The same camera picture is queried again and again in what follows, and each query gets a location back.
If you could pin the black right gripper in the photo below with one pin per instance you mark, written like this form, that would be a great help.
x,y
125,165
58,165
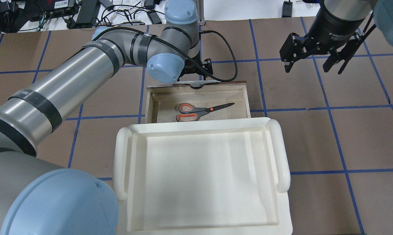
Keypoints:
x,y
333,26

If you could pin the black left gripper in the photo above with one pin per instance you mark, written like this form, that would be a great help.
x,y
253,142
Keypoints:
x,y
192,70

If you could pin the wooden drawer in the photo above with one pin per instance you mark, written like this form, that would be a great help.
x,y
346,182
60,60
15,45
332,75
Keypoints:
x,y
163,100

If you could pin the grey orange scissors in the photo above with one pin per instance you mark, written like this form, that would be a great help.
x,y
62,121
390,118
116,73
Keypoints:
x,y
189,112

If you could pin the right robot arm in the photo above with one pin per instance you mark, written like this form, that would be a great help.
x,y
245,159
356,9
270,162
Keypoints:
x,y
353,10

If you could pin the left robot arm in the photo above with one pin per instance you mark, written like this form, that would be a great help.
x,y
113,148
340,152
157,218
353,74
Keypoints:
x,y
41,198

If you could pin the black power adapter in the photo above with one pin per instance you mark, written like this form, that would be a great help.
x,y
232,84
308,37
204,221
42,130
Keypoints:
x,y
287,9

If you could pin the black power brick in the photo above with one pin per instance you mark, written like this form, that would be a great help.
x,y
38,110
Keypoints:
x,y
87,15

